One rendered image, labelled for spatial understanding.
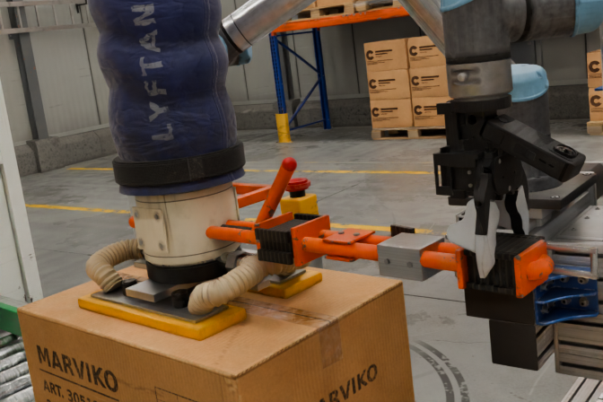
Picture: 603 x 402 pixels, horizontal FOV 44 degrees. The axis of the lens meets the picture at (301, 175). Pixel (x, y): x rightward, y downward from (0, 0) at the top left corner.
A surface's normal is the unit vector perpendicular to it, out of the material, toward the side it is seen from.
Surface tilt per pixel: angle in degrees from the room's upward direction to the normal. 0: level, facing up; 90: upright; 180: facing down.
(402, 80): 90
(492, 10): 90
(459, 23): 90
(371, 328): 90
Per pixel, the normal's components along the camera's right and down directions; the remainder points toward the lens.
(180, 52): 0.37, -0.25
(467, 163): -0.66, 0.21
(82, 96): 0.79, 0.01
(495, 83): 0.28, 0.14
